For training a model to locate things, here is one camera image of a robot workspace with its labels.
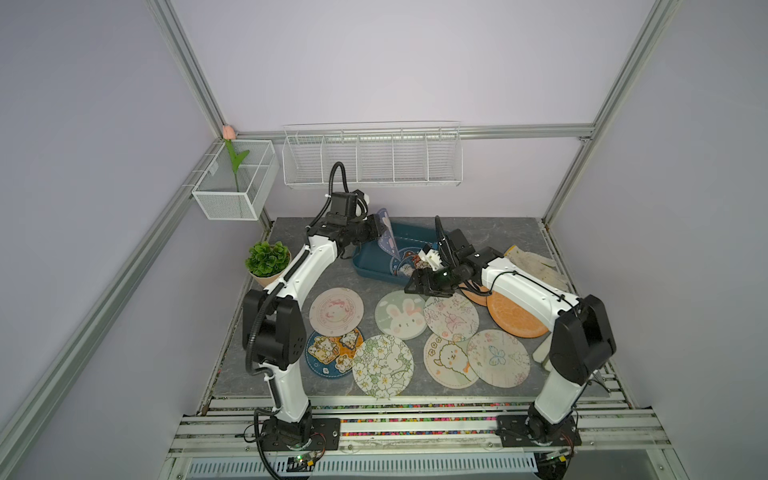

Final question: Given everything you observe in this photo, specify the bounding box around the white flower green coaster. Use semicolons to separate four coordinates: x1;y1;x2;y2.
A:
352;334;414;399

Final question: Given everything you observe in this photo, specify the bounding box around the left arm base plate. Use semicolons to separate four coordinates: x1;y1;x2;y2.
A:
260;417;341;452

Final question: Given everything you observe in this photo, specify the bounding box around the green potted plant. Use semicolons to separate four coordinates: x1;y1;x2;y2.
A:
245;241;291;287

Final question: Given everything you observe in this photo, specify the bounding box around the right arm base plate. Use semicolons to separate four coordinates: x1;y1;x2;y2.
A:
495;414;582;448

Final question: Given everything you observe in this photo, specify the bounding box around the white mesh wall basket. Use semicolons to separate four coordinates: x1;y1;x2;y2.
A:
192;140;279;221

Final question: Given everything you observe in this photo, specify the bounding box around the white grey glove near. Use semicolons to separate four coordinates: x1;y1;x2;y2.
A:
533;331;615;392

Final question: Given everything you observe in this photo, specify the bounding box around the alpaca cream coaster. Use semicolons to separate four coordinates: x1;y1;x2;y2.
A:
423;334;479;390

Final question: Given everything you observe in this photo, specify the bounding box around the orange round coaster far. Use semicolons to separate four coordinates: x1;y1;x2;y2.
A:
460;284;492;307

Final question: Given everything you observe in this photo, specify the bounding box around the green bunny coaster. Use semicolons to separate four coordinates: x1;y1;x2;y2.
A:
374;290;427;340

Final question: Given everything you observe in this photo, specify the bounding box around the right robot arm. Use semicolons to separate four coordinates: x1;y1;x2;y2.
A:
405;217;617;445

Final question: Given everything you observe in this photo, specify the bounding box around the pink swirl coaster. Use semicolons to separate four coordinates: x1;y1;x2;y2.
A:
309;288;364;337

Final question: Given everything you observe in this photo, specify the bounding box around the white wire wall shelf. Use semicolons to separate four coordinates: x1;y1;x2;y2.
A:
282;121;464;188

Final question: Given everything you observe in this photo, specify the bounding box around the butterfly cream coaster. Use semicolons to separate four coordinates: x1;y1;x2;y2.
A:
467;329;531;388

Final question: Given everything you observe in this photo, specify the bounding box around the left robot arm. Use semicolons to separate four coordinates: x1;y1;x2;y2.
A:
242;161;383;424

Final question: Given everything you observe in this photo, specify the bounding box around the pink artificial tulip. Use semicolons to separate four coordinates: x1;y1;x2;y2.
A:
221;125;250;192

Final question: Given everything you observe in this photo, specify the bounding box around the pink floral sketch coaster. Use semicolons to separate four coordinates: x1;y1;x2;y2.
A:
424;293;479;343

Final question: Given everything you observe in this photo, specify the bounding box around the blue orange toast coaster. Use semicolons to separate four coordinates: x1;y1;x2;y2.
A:
305;328;364;379

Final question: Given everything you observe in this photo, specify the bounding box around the teal plastic storage box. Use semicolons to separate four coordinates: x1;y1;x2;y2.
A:
352;222;437;286

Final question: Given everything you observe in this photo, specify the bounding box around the blue bunny bear coaster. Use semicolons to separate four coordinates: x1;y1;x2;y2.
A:
390;247;422;278

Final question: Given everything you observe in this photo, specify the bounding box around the white work glove far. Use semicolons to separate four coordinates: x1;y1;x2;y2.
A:
504;246;570;292

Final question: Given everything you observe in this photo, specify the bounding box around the orange round coaster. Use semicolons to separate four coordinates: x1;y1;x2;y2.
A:
487;293;549;339
460;284;492;307

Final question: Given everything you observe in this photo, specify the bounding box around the purple bunny coaster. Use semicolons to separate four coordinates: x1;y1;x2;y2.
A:
377;208;401;260

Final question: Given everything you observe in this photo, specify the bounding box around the orange round coaster near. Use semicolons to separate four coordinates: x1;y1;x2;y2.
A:
487;293;549;339

